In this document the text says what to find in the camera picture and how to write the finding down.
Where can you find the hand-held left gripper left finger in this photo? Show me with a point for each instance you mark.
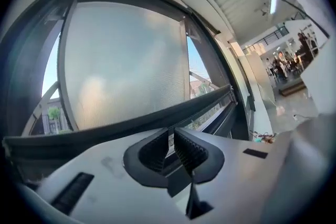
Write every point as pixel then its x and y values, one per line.
pixel 110 191

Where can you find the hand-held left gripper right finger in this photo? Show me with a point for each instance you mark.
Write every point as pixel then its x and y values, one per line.
pixel 236 165

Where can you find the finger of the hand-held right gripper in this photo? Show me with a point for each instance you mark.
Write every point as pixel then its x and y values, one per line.
pixel 302 170

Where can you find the frosted glass window sash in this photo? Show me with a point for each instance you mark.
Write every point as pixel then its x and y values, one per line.
pixel 118 60

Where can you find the wooden platform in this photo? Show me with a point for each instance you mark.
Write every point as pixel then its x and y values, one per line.
pixel 292 88

